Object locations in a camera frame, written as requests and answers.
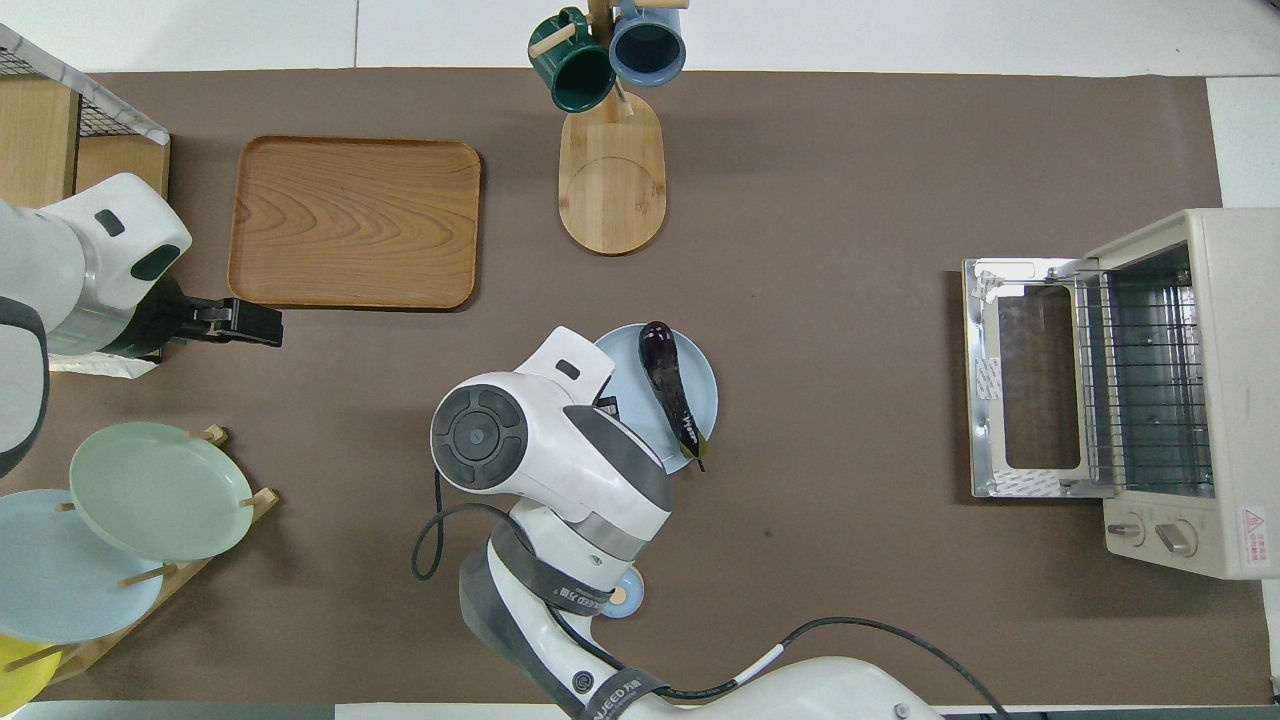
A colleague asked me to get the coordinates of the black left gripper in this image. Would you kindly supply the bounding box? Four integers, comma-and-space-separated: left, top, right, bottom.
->
105, 275, 284, 359

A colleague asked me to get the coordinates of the dark purple eggplant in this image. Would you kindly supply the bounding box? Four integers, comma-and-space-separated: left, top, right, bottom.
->
639, 321, 713, 473

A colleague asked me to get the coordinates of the light blue round plate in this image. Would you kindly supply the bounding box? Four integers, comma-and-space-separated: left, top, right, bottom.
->
590, 323, 719, 474

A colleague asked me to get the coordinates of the glass oven door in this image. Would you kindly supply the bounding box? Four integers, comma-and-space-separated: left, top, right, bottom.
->
963, 257, 1116, 499

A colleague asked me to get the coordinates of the beige toaster oven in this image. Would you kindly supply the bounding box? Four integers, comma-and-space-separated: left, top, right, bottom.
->
963, 208, 1280, 581

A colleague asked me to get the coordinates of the wooden serving tray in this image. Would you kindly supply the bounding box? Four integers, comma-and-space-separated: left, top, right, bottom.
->
228, 136, 482, 311

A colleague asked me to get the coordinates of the pale green plate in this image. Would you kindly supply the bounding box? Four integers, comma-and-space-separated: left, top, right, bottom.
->
69, 422, 255, 562

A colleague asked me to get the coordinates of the wooden plate rack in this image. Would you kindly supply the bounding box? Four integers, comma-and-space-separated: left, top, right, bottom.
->
30, 425, 279, 686

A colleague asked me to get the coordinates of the wooden mug tree stand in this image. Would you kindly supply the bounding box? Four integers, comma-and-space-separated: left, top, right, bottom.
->
530, 0, 691, 256

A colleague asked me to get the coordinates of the brown table mat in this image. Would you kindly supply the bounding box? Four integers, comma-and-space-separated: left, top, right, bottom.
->
0, 68, 1271, 706

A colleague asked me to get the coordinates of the light blue racked plate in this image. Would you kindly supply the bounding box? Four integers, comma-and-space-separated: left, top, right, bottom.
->
0, 489, 165, 644

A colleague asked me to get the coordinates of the dark green mug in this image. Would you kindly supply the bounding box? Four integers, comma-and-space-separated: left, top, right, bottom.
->
528, 8, 616, 113

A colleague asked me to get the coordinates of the blue mug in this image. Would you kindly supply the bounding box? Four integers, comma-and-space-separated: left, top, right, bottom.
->
608, 0, 688, 87

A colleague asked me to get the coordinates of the yellow plate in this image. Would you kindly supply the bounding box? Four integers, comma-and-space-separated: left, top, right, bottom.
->
0, 635, 61, 716

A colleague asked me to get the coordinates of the wooden shelf with wire mesh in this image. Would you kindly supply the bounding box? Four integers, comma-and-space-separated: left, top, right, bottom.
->
0, 25, 171, 379

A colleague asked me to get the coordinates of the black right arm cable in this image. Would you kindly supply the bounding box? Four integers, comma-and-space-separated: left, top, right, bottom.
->
412, 470, 1011, 720

